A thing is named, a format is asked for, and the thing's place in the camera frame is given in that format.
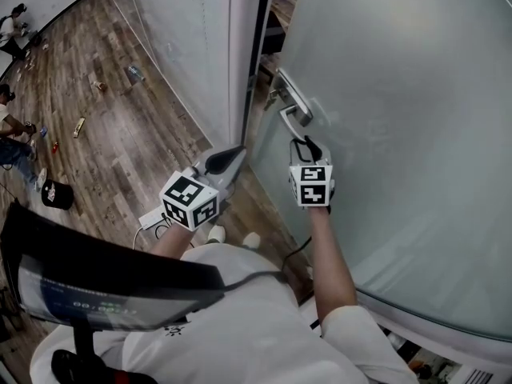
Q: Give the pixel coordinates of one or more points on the small red can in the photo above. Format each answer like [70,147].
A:
[55,147]

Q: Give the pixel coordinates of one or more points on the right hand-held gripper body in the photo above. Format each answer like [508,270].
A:
[312,186]

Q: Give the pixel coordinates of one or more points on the small blue packet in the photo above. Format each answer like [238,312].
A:
[44,131]

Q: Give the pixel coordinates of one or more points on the brown paper cup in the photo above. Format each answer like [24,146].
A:
[99,85]

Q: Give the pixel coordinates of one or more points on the person's left forearm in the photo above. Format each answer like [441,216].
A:
[172,244]

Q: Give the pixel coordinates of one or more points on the white power strip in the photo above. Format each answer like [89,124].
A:
[153,219]

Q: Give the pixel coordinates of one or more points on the black chest-mounted tablet screen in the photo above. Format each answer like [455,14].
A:
[100,270]

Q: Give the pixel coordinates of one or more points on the frosted glass door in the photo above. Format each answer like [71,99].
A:
[400,134]

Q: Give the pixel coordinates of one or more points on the blue plastic bottle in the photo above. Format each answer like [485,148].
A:
[137,73]

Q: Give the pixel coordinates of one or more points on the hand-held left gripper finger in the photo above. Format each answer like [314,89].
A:
[232,174]
[212,157]

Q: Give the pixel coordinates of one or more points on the person's right forearm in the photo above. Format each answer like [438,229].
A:
[330,262]

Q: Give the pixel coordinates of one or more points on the glass partition panel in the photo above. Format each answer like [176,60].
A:
[180,34]

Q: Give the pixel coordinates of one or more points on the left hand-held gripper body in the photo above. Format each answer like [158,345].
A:
[188,198]

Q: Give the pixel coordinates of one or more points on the yellow snack packet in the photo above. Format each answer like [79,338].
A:
[79,127]

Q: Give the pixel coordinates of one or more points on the black round container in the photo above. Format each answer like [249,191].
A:
[58,194]

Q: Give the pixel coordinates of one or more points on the person's right shoe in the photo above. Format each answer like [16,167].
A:
[252,240]

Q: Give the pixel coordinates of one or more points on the person's white shirt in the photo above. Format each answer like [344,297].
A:
[240,334]

